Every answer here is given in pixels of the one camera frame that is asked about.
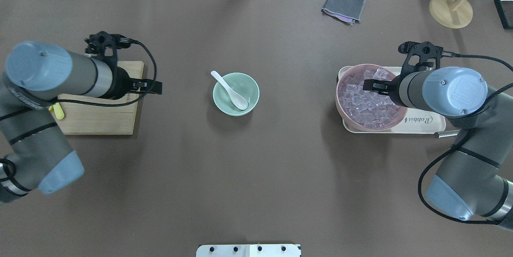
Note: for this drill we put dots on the black framed tray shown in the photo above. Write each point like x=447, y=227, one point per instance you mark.
x=505, y=12

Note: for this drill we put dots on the yellow plastic knife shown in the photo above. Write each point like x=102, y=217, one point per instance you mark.
x=57, y=111

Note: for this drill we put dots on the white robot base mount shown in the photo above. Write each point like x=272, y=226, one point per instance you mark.
x=249, y=250

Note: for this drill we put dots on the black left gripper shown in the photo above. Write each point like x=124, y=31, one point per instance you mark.
x=121, y=83

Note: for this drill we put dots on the mint green bowl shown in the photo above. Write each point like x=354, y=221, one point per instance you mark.
x=242, y=84

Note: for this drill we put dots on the cream plastic tray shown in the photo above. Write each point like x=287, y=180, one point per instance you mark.
x=415, y=122

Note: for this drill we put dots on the steel ice scoop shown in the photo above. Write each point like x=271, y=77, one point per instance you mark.
x=443, y=134

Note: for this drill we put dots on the bamboo cutting board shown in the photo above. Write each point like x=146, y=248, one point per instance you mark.
x=93, y=120

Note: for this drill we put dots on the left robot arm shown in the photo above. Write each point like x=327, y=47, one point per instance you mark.
x=36, y=73

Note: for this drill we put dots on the wooden cup tree stand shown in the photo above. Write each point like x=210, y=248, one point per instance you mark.
x=453, y=14

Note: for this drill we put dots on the pink bowl of ice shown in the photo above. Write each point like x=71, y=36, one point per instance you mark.
x=366, y=110

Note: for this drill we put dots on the grey folded cloth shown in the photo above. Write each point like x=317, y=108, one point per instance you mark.
x=347, y=11

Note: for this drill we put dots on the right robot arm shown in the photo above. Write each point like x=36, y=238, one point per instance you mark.
x=463, y=184

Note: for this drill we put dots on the white ceramic spoon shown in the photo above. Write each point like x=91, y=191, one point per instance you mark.
x=238, y=101

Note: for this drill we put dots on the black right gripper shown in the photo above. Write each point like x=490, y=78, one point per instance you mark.
x=394, y=88

